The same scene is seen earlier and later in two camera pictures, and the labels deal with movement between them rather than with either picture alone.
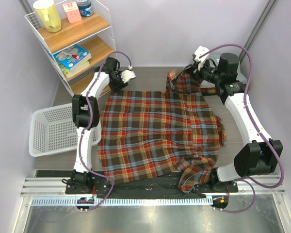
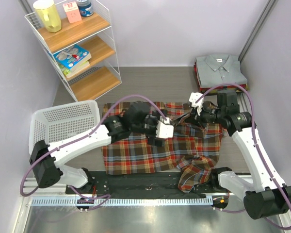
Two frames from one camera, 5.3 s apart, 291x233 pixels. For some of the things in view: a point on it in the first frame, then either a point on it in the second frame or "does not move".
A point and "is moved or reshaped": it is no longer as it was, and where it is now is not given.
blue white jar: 85,8 does not move
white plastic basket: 52,130 does not move
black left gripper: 121,85 → 151,139
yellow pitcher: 47,10 does not move
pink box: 72,10 does not move
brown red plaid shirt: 144,132 is moved or reshaped
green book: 68,73 does not move
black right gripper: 196,73 → 201,117
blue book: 72,56 does not move
